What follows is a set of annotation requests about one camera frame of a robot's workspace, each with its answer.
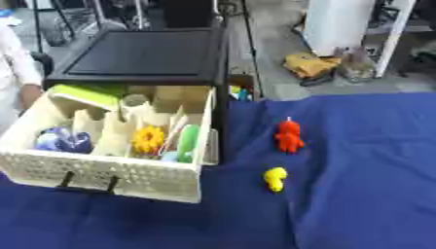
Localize pale compartment drawer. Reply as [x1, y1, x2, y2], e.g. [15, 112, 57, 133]
[0, 85, 220, 204]

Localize green plastic tube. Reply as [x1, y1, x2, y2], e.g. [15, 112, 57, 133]
[175, 124, 201, 164]

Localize red toy figure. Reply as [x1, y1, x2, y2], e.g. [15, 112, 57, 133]
[272, 117, 307, 154]

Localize yellow sunflower toy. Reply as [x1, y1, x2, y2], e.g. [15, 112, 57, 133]
[130, 124, 167, 155]

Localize yellow toy figure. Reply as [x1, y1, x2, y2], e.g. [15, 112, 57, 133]
[262, 166, 290, 194]

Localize black tripod pole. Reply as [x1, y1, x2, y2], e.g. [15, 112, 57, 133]
[239, 0, 266, 98]

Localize pale roll of tape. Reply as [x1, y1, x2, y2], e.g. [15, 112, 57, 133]
[119, 93, 154, 113]

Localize black cabinet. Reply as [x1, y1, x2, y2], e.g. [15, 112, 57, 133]
[42, 26, 232, 163]

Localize tan bag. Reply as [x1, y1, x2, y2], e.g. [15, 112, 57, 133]
[282, 52, 343, 80]

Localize green flat block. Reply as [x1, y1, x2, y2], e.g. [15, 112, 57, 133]
[49, 84, 127, 111]

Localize grey bag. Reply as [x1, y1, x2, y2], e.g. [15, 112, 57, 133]
[334, 47, 379, 84]

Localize white panel stand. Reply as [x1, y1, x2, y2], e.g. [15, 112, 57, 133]
[301, 0, 419, 79]

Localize blue and white toy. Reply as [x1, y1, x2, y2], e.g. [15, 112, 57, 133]
[32, 126, 95, 155]

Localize person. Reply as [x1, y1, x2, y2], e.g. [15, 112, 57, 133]
[0, 9, 45, 135]

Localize black drawer handle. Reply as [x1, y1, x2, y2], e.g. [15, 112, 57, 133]
[54, 170, 123, 195]

